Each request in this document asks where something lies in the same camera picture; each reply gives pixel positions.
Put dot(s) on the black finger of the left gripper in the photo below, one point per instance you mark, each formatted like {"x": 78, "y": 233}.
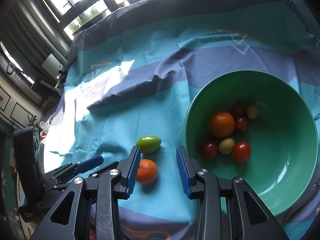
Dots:
{"x": 60, "y": 178}

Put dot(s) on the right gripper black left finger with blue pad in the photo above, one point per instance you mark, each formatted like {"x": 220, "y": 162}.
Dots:
{"x": 69, "y": 217}

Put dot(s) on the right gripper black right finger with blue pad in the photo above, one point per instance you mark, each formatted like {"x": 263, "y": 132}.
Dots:
{"x": 248, "y": 216}

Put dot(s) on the red cherry tomato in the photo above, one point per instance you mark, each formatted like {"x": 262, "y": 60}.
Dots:
{"x": 241, "y": 152}
{"x": 209, "y": 150}
{"x": 241, "y": 125}
{"x": 238, "y": 110}

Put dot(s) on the yellow-brown small fruit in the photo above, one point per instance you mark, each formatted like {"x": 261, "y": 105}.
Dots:
{"x": 226, "y": 146}
{"x": 252, "y": 112}

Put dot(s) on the orange mandarin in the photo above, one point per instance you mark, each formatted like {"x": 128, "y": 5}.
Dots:
{"x": 147, "y": 172}
{"x": 221, "y": 124}

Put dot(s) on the green lime-shaped fruit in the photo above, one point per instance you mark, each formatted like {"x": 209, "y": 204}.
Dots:
{"x": 149, "y": 144}

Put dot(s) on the green plastic bowl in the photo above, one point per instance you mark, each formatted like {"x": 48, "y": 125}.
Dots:
{"x": 283, "y": 138}

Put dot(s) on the teal purple patterned cloth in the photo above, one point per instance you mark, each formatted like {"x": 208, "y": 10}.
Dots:
{"x": 135, "y": 72}

